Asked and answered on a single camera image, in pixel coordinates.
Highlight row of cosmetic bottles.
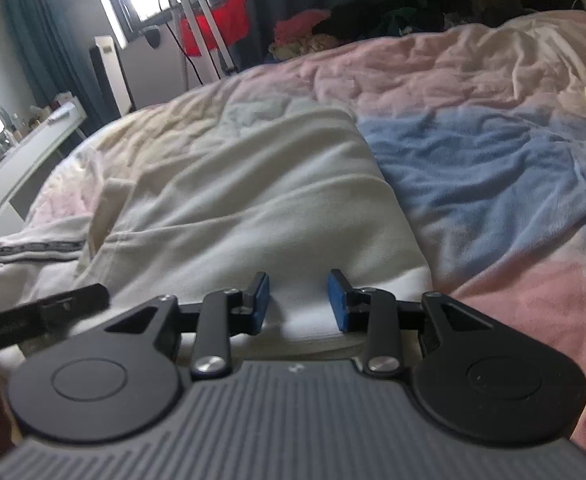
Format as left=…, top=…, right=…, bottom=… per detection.
left=0, top=105, right=56, bottom=186

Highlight pink cloth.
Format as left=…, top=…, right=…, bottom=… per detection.
left=273, top=9, right=331, bottom=43

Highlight garment steamer on stand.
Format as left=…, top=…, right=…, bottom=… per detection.
left=145, top=0, right=238, bottom=81

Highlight white pants with striped trim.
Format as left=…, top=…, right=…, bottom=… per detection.
left=0, top=105, right=434, bottom=361

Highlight white dressing table with drawers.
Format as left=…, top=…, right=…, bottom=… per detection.
left=0, top=102, right=88, bottom=241

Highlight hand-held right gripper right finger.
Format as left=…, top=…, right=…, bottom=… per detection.
left=326, top=268, right=494, bottom=380

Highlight black ironing mitt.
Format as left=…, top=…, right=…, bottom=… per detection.
left=140, top=26, right=164, bottom=51

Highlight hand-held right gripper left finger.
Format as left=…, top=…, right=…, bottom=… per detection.
left=104, top=271, right=272, bottom=380

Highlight pastel patchwork bed blanket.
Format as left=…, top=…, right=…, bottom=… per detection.
left=23, top=10, right=586, bottom=461

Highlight pile of dark clothes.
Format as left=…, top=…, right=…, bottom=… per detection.
left=268, top=0, right=474, bottom=58

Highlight red garment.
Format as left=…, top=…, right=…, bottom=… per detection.
left=180, top=0, right=250, bottom=58

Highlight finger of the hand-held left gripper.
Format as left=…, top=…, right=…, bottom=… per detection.
left=38, top=283, right=110, bottom=329

